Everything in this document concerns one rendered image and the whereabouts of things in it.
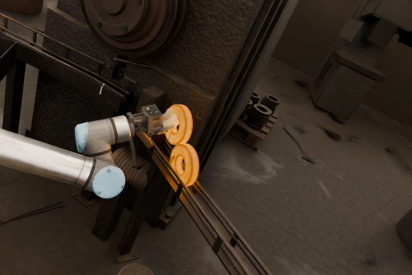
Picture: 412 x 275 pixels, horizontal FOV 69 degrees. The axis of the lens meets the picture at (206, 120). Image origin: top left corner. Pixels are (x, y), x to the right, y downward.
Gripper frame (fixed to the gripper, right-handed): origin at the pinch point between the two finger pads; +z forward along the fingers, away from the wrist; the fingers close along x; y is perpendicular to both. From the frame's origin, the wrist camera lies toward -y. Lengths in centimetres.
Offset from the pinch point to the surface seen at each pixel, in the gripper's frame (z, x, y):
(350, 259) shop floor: 124, -49, -122
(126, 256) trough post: -23, -3, -79
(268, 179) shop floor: 113, 33, -119
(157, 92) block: 1.7, 25.3, -3.5
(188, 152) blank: -2.9, -14.4, -3.0
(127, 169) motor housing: -18.0, 8.7, -29.1
